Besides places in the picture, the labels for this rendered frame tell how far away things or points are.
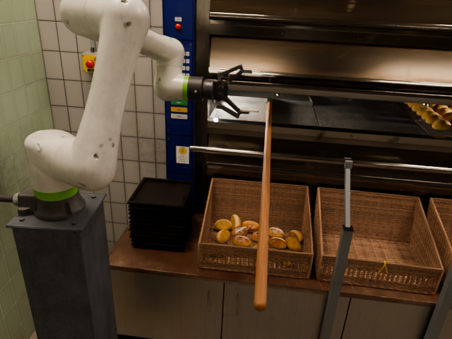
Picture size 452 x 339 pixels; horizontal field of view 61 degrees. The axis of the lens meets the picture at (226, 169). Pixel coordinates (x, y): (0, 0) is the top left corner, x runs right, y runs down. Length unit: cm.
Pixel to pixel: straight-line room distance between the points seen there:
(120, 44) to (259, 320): 152
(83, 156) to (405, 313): 163
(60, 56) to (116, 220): 103
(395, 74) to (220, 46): 87
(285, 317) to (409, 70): 136
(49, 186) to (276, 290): 119
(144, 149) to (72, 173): 124
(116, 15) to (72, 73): 126
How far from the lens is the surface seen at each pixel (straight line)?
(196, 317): 213
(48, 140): 115
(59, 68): 233
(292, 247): 209
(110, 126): 105
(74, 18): 119
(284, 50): 203
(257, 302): 93
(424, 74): 215
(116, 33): 106
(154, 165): 230
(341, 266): 180
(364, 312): 207
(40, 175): 119
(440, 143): 230
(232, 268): 195
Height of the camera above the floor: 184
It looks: 25 degrees down
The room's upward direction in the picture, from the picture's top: 3 degrees clockwise
